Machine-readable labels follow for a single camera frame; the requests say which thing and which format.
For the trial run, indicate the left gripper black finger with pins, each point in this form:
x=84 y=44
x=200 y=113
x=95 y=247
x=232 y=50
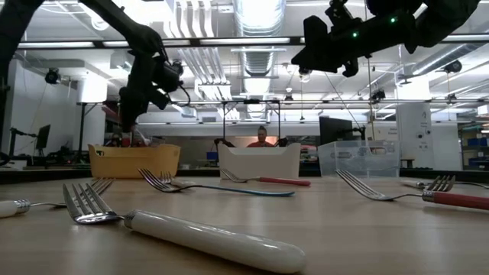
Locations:
x=158 y=100
x=130 y=110

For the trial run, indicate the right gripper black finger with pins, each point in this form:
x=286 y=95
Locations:
x=317 y=59
x=317 y=34

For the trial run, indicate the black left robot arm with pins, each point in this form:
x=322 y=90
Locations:
x=126 y=26

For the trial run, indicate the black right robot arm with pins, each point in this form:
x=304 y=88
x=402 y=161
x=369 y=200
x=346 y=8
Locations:
x=443 y=19

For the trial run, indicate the person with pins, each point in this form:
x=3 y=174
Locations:
x=114 y=140
x=261 y=135

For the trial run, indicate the yellow plastic bin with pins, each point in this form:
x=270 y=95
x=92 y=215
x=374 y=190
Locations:
x=133 y=164

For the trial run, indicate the large black monitor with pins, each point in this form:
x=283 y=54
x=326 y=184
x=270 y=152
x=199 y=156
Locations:
x=335 y=130

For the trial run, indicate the black ceiling device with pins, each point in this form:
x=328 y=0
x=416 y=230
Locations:
x=452 y=66
x=52 y=76

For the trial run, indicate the small black monitor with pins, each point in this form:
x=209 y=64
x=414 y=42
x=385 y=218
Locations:
x=43 y=136

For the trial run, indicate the clear plastic bin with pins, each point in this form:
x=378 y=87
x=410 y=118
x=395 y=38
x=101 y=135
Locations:
x=359 y=160

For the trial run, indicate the white plastic bin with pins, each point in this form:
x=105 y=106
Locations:
x=260 y=166

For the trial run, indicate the storage shelf with blue bins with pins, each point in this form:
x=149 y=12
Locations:
x=473 y=153

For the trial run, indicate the black rig-mounted camera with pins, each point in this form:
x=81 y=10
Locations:
x=303 y=72

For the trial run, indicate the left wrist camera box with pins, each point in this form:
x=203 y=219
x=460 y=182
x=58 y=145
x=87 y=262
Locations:
x=172 y=82

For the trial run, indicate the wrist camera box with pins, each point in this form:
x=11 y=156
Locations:
x=172 y=82
x=340 y=13

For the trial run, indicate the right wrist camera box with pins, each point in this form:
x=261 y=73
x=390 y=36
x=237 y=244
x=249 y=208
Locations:
x=340 y=13

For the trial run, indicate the black metal frame stand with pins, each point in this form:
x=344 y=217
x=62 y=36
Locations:
x=95 y=102

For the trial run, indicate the silver ventilation duct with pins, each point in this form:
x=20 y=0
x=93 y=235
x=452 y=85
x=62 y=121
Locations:
x=260 y=61

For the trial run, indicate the black aluminium rig frame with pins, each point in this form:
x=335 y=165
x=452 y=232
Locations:
x=196 y=173

